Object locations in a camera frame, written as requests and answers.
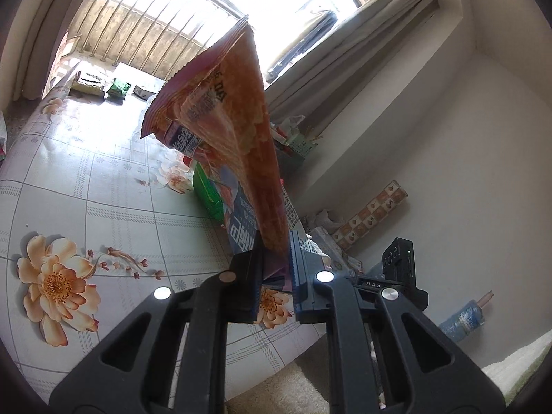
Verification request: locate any blue white carton box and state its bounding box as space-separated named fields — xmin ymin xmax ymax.
xmin=214 ymin=165 xmax=290 ymax=286

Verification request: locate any green chip bag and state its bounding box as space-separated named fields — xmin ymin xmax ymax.
xmin=193 ymin=162 xmax=225 ymax=224

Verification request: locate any orange snack bag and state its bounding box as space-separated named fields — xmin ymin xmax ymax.
xmin=141 ymin=18 xmax=289 ymax=256

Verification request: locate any patterned paper roll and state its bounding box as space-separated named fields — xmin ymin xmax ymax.
xmin=331 ymin=180 xmax=408 ymax=250

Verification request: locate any blue water jug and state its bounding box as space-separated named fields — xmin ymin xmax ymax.
xmin=439 ymin=290 xmax=494 ymax=343

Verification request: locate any floral plastic tablecloth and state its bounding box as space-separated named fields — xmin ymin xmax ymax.
xmin=0 ymin=61 xmax=328 ymax=404

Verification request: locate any green plastic storage basket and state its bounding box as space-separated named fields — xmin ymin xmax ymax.
xmin=284 ymin=132 xmax=317 ymax=158

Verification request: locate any beige curtain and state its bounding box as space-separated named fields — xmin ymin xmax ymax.
xmin=266 ymin=0 xmax=439 ymax=130

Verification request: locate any small green snack packet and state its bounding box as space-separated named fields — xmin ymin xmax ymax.
xmin=107 ymin=79 xmax=131 ymax=100

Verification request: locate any yellow-green snack packet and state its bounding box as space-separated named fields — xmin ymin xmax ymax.
xmin=71 ymin=71 xmax=105 ymax=98

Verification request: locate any metal balcony railing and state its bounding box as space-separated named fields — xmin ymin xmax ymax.
xmin=68 ymin=0 xmax=243 ymax=83

